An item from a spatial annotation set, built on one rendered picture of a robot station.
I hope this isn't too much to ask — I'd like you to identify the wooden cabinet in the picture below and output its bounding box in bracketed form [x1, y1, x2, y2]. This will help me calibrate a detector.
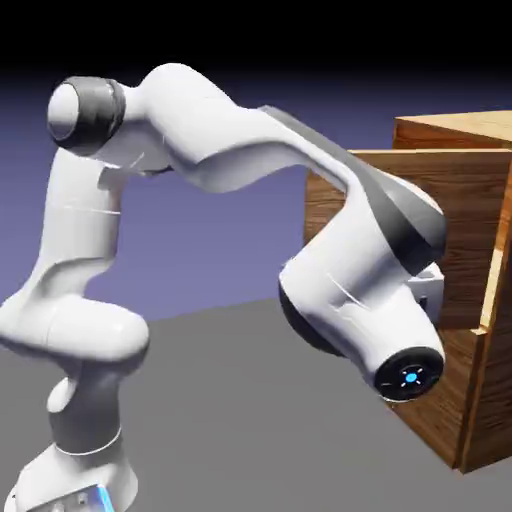
[303, 110, 512, 476]

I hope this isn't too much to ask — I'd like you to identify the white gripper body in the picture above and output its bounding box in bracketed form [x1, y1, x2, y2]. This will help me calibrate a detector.
[405, 262, 446, 322]

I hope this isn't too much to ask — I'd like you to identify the wooden cabinet door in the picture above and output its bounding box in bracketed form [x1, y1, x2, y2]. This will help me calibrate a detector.
[383, 326, 489, 470]
[303, 148, 512, 332]

